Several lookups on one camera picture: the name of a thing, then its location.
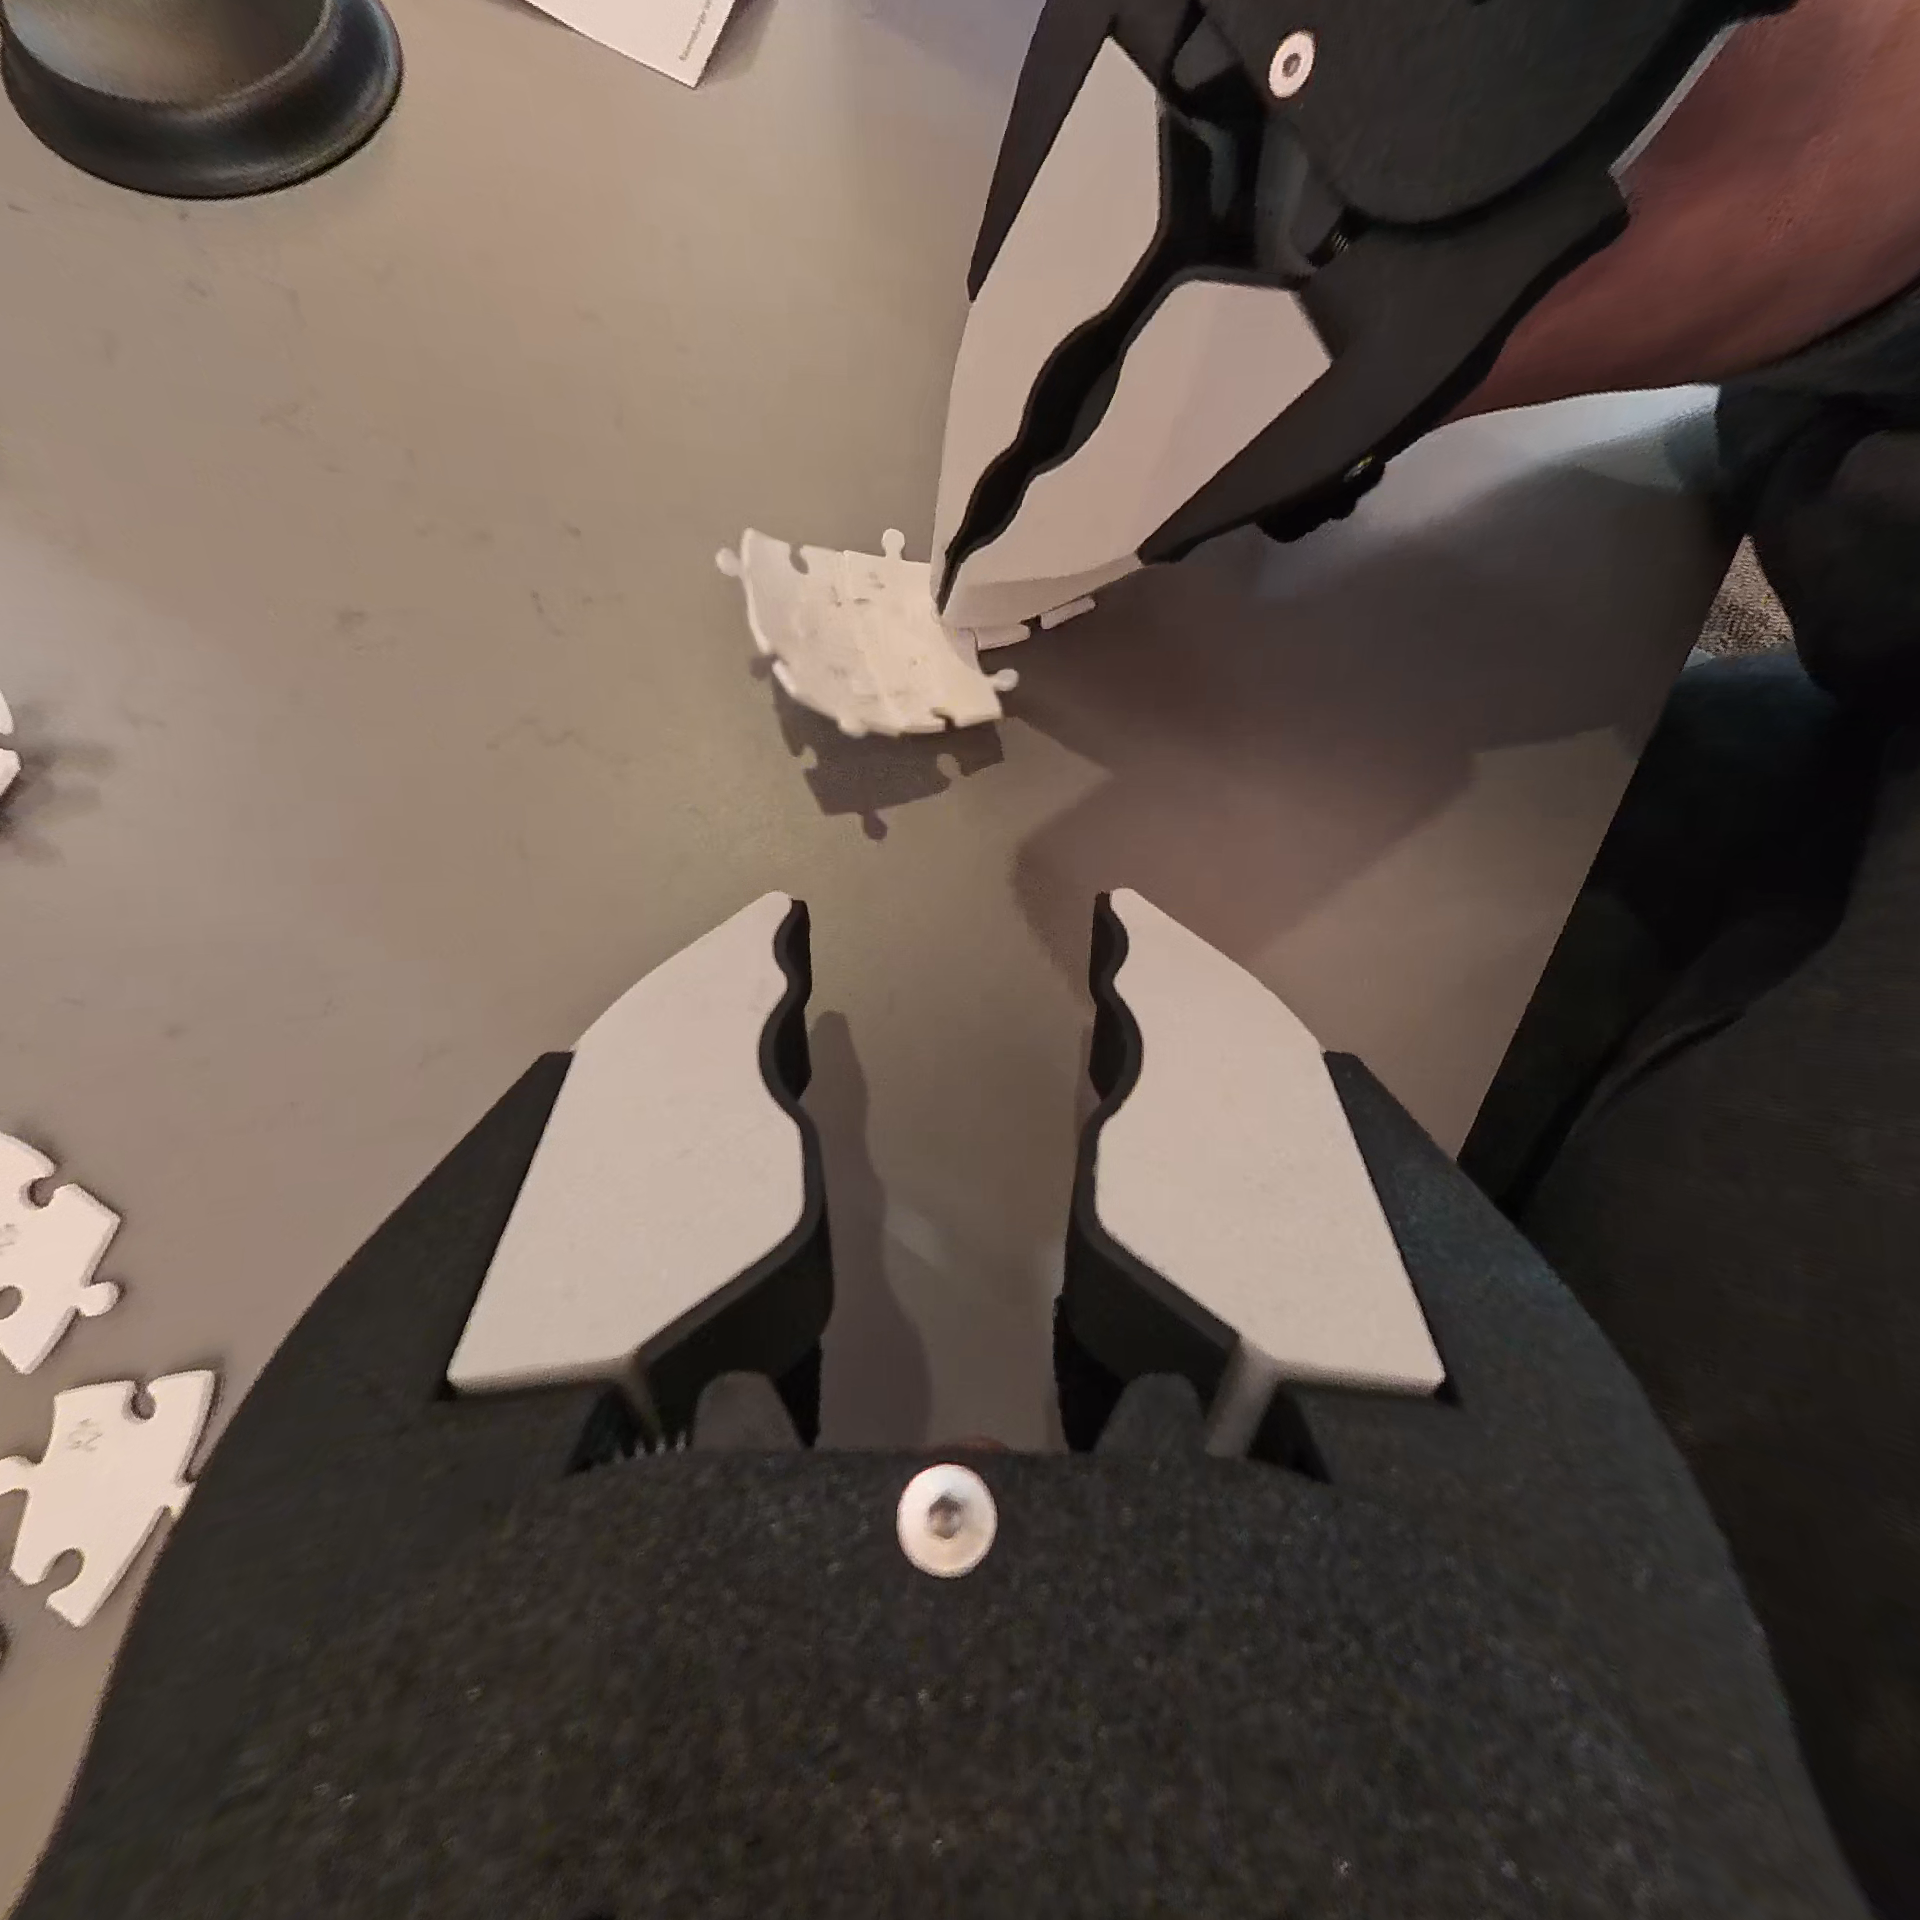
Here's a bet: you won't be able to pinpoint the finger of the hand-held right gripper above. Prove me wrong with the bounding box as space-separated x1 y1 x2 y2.
945 273 1343 627
931 36 1178 618

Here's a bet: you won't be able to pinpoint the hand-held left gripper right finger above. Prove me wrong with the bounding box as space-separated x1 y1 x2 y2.
1059 889 1452 1460

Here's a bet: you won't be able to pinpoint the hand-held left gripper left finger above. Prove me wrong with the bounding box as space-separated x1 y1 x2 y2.
445 893 837 1432

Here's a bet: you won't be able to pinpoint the joined white puzzle section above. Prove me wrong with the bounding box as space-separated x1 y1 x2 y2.
715 526 1099 740

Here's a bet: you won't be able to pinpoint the person's right forearm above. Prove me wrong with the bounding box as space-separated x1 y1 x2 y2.
1477 81 1920 421

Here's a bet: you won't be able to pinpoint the scattered loose puzzle pieces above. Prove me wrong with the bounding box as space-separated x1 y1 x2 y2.
0 690 220 1631

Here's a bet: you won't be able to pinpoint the white printed instruction sheet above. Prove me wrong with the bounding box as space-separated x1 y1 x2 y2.
528 0 739 92

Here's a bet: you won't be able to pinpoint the black round desk grommet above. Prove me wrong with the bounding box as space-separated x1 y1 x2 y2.
0 0 405 201

